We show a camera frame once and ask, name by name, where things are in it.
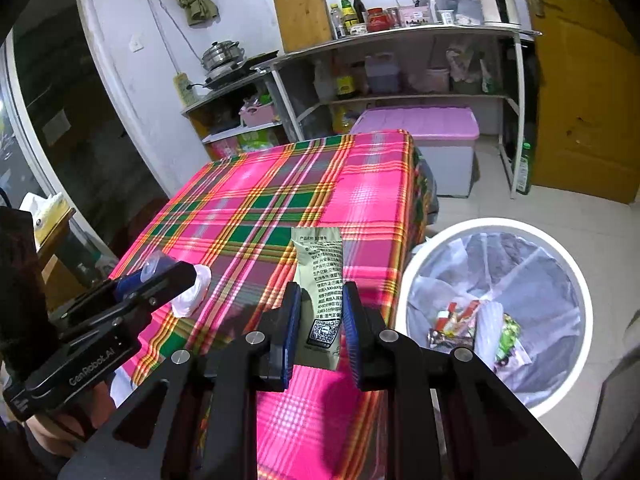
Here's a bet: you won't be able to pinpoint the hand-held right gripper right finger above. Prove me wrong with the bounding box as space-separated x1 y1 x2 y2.
341 281 583 480

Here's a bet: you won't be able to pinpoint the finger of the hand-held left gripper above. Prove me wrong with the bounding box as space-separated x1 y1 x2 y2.
115 272 148 296
60 261 197 343

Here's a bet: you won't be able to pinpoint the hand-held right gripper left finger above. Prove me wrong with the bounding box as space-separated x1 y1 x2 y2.
57 282 303 480

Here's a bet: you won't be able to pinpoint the clear plastic wrapper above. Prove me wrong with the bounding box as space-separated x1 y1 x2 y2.
141 252 168 282

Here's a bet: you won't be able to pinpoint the beige paper food bag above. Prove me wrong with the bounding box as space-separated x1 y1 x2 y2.
291 226 346 372

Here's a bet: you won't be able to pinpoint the small white pink carton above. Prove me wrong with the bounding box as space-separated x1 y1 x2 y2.
434 301 482 335

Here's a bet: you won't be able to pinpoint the green snack packet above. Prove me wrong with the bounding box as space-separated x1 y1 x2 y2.
495 312 532 368

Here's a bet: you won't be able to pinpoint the white round waste bin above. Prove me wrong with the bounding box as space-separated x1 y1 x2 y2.
400 217 593 418

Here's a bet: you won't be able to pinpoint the translucent plastic bin liner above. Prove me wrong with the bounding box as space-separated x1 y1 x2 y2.
407 230 583 411

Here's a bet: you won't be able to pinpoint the person's left hand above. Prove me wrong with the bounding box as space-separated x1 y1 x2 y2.
22 395 108 461

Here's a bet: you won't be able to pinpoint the wooden side stand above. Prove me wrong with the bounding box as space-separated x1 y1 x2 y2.
32 199 78 306

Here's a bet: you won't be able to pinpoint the white tissue pack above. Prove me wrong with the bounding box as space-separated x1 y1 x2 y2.
21 191 65 218

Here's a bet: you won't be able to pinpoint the pink plaid tablecloth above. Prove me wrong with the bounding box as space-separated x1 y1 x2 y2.
107 130 441 480

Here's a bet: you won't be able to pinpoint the small wooden shelf unit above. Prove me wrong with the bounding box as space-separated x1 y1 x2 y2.
181 67 301 161

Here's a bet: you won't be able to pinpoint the pink green cardboard box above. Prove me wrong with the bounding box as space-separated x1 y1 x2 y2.
202 125 286 161

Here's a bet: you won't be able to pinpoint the pink plastic basket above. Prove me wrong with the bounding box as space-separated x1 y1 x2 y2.
239 97 277 128

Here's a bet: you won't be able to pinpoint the yellow power strip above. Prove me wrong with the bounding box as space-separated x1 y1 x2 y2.
172 72 193 106

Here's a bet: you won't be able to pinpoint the yellow oil jug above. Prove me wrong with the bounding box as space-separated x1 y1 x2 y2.
330 105 358 135

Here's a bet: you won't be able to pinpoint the pink lid storage box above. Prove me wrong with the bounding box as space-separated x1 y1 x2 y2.
350 106 481 198

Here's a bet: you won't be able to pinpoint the black induction stove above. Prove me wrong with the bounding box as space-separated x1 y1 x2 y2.
202 50 281 91

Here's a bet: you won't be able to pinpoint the green plastic bottle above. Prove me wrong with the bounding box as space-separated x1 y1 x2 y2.
515 141 533 196

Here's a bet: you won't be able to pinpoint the steel cooking pot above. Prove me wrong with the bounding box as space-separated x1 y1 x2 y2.
201 40 246 78

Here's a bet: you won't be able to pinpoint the yellow label bottle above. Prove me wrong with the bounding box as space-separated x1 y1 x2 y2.
334 62 357 101

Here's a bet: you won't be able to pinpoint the clear plastic jug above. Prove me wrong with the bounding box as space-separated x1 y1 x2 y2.
312 57 335 103

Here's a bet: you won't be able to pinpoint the gray plastic jug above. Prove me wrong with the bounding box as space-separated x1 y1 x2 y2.
364 52 401 93

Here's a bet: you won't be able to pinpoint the crumpled plastic bags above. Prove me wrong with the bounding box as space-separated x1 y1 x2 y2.
445 42 483 95

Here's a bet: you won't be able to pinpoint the green white bottle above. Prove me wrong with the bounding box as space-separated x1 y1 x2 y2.
479 57 498 95

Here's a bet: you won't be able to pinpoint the wooden cutting board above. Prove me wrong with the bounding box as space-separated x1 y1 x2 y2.
272 0 335 55

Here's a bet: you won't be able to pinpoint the clear bottle yellow cap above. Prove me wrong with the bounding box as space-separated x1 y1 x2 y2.
329 2 346 40

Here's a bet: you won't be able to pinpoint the gray metal shelf unit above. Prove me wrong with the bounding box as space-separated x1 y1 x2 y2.
270 22 543 200

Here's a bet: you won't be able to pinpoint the green yellow oil bottle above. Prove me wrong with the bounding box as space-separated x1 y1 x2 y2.
339 0 357 36

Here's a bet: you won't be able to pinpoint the pink knife holder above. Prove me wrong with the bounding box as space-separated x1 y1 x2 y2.
397 2 437 27

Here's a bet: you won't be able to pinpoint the wooden door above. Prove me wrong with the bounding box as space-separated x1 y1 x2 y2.
515 0 640 206

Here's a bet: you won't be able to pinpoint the gray plastic container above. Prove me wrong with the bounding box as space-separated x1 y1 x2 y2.
427 0 483 26

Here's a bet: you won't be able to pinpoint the white wall cable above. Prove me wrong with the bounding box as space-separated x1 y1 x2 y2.
145 0 193 78

